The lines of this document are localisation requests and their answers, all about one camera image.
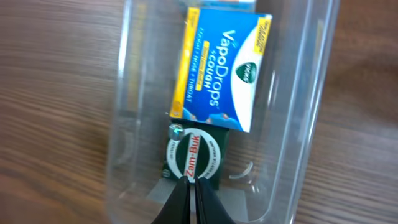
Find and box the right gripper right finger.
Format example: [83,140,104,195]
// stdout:
[195,177,236,224]

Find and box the green Zam-Buk box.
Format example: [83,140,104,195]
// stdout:
[161,119,229,190]

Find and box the blue yellow VapoDrops box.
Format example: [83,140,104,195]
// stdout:
[170,7,273,133]

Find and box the Hansaplast plaster box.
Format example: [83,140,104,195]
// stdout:
[177,0,257,12]

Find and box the clear plastic container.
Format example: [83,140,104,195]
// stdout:
[106,0,339,223]

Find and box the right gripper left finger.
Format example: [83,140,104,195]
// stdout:
[152,176,190,224]

